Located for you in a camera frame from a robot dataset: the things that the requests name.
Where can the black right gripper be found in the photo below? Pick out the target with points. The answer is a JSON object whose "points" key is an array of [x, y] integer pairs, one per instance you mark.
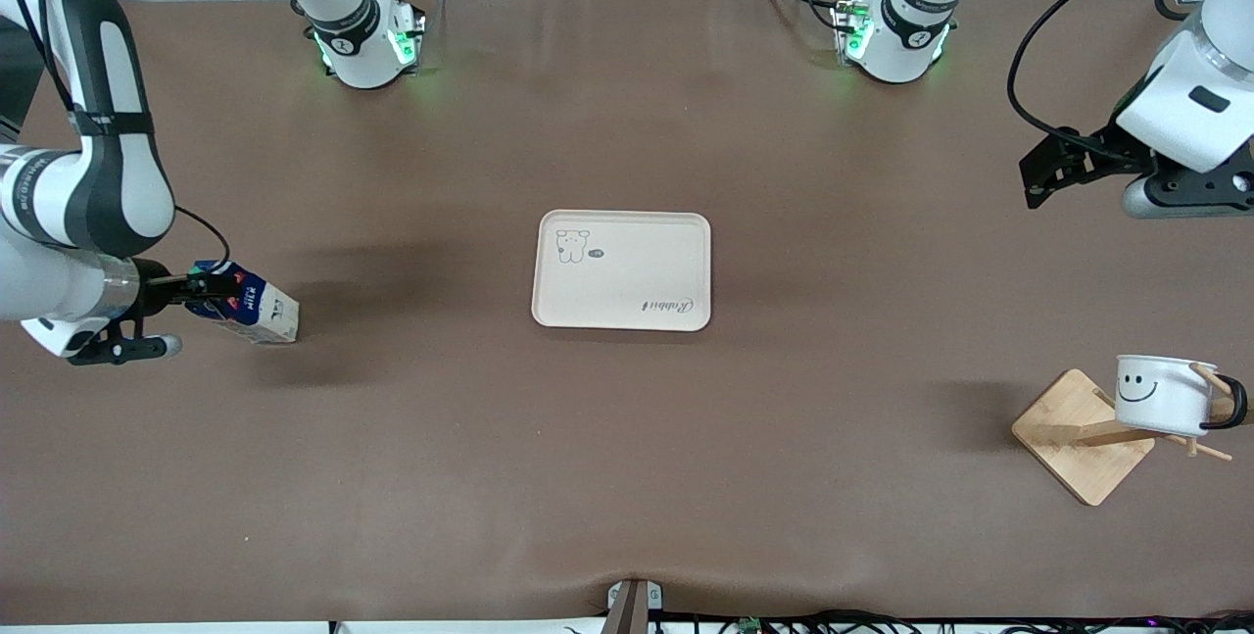
{"points": [[152, 287]]}

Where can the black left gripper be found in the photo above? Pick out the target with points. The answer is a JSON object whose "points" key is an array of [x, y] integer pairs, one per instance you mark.
{"points": [[1110, 150]]}

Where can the blue milk carton green cap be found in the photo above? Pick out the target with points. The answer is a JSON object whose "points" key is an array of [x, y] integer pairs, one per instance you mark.
{"points": [[260, 313]]}

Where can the brown table mat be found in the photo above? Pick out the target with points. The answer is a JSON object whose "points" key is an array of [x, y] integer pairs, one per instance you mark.
{"points": [[392, 467]]}

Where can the wooden mug tree rack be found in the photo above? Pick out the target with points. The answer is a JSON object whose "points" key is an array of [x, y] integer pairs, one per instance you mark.
{"points": [[1073, 443]]}

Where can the cream rabbit print tray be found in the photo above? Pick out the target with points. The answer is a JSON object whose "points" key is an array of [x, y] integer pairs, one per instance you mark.
{"points": [[627, 271]]}

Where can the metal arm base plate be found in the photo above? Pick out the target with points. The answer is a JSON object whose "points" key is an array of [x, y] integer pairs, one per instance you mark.
{"points": [[844, 22], [416, 26]]}

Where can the grey metal camera stand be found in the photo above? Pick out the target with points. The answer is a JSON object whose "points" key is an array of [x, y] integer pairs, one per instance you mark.
{"points": [[632, 605]]}

